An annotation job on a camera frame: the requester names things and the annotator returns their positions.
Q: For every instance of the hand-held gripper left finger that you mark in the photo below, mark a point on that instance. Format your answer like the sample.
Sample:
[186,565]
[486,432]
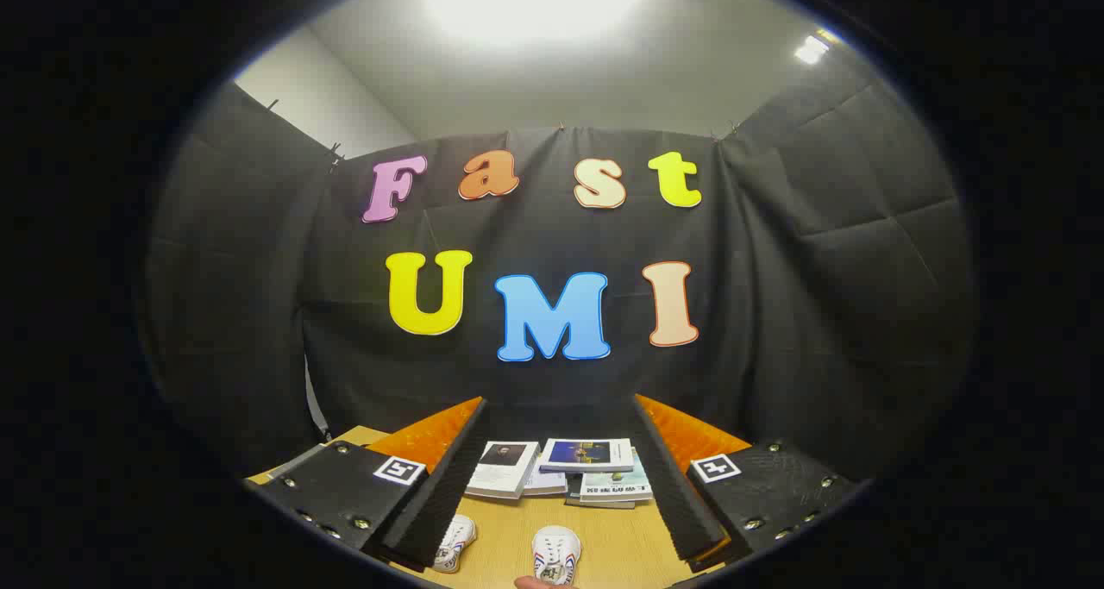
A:
[448,485]

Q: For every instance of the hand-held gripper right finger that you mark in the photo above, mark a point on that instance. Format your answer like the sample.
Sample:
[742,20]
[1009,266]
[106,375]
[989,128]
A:
[668,485]

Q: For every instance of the white canvas shoe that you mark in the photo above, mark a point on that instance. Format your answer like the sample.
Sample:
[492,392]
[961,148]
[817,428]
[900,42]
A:
[454,542]
[556,554]

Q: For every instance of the white book with portrait cover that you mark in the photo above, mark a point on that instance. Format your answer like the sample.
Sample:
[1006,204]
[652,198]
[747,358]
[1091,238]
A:
[502,468]

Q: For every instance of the dark book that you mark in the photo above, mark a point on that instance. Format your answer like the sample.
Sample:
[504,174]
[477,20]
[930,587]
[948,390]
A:
[595,504]

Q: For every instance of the book with blue photo cover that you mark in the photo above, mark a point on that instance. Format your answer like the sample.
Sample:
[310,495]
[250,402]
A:
[586,455]

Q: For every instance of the plain white book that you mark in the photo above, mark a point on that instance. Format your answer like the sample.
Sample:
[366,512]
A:
[545,484]

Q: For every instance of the small ceiling light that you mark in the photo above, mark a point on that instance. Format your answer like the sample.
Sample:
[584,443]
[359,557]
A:
[812,49]

